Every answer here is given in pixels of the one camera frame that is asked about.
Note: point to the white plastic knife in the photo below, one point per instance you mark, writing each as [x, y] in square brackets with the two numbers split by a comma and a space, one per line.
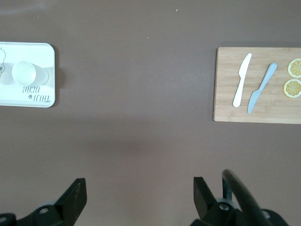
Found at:
[242, 75]

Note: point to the brown table cover mat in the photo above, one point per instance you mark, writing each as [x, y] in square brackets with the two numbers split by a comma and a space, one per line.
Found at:
[141, 94]

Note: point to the white plastic cup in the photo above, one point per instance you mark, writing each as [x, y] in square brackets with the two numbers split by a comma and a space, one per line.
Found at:
[23, 73]

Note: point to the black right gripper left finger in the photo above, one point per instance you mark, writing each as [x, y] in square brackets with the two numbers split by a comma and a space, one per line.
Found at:
[70, 202]

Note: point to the bamboo cutting board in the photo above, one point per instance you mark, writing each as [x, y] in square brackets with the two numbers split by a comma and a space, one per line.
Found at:
[225, 82]

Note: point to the grey plastic knife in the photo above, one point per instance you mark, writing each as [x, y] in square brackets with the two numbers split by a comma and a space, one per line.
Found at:
[265, 78]

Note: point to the yellow lemon slice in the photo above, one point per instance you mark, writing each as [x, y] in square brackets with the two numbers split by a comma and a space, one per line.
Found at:
[295, 68]
[292, 88]

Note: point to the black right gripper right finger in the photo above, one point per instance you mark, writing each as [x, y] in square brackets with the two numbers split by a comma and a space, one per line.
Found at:
[204, 202]

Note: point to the white bear print tray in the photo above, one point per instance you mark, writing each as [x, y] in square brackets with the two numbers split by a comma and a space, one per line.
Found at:
[42, 54]

